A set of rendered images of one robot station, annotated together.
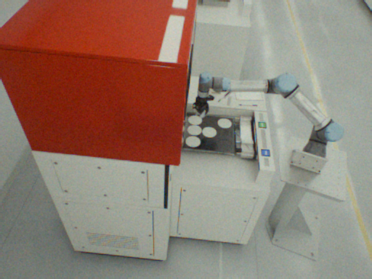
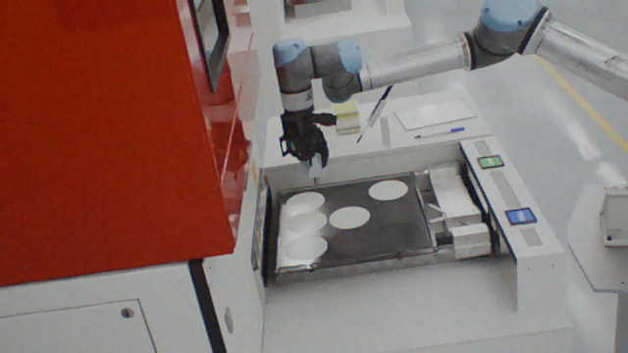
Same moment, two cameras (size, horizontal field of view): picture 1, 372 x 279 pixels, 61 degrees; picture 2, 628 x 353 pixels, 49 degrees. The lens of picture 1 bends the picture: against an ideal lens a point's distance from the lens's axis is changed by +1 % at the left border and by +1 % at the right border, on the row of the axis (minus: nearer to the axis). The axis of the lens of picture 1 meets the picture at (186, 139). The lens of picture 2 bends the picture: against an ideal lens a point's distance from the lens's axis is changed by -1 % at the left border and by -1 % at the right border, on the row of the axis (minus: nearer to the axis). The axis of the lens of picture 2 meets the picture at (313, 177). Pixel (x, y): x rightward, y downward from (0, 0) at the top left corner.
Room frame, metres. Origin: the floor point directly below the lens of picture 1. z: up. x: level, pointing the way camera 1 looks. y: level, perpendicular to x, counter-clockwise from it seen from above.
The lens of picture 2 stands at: (0.12, -0.15, 1.78)
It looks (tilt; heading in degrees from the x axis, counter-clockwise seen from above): 27 degrees down; 2
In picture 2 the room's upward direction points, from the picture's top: 10 degrees counter-clockwise
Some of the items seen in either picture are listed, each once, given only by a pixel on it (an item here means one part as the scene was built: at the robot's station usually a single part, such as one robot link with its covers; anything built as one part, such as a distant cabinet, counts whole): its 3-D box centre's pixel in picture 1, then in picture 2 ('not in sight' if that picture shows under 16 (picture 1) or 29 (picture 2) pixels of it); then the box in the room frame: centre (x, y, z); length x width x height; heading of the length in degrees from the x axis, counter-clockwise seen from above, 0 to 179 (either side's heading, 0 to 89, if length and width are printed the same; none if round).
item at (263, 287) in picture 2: not in sight; (264, 233); (1.57, 0.05, 0.89); 0.44 x 0.02 x 0.10; 179
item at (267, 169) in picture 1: (261, 144); (504, 213); (1.51, -0.52, 0.89); 0.55 x 0.09 x 0.14; 179
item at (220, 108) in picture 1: (223, 99); (374, 146); (1.97, -0.26, 0.89); 0.62 x 0.35 x 0.14; 89
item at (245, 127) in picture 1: (245, 137); (456, 210); (1.60, -0.42, 0.87); 0.36 x 0.08 x 0.03; 179
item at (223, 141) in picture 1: (209, 132); (349, 218); (1.58, -0.16, 0.90); 0.34 x 0.34 x 0.01; 89
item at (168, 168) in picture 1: (175, 136); (243, 230); (1.39, 0.07, 1.02); 0.82 x 0.03 x 0.40; 179
